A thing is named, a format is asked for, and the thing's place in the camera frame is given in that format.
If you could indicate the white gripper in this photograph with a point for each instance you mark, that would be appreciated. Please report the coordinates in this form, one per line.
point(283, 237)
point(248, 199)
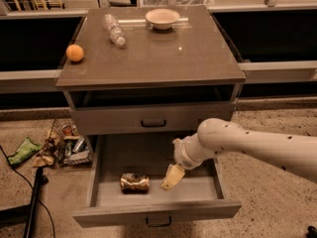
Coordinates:
point(180, 155)

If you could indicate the crushed orange can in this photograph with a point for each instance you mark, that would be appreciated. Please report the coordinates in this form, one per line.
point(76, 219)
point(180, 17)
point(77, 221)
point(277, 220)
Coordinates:
point(134, 182)

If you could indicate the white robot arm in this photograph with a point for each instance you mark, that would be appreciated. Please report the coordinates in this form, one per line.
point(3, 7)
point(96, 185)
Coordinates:
point(215, 137)

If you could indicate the open grey middle drawer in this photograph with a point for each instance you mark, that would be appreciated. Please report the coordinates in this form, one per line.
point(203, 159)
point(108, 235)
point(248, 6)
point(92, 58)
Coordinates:
point(199, 196)

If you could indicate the closed grey top drawer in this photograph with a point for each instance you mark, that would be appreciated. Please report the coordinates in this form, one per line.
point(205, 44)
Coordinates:
point(147, 118)

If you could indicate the grey drawer cabinet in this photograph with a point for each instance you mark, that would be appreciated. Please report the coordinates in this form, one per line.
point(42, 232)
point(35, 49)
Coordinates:
point(188, 63)

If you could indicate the brown snack bag on floor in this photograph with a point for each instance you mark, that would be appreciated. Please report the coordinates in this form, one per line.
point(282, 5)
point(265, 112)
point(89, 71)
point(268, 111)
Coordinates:
point(43, 161)

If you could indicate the green chip bag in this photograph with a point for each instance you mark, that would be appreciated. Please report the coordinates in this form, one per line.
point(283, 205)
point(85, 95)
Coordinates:
point(23, 152)

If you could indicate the beige bowl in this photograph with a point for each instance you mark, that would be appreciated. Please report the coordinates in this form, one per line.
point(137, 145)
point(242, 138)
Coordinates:
point(162, 19)

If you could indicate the orange ball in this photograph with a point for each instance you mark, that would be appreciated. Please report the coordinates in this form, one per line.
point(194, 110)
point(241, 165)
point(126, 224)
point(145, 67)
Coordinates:
point(74, 53)

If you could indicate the black floor stand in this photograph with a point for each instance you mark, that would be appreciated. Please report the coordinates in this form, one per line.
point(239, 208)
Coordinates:
point(25, 214)

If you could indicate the clear plastic water bottle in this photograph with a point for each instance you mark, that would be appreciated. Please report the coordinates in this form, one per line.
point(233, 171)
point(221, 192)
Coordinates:
point(114, 30)

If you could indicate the wire basket with snacks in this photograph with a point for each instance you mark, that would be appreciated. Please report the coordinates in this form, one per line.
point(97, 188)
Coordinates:
point(70, 149)

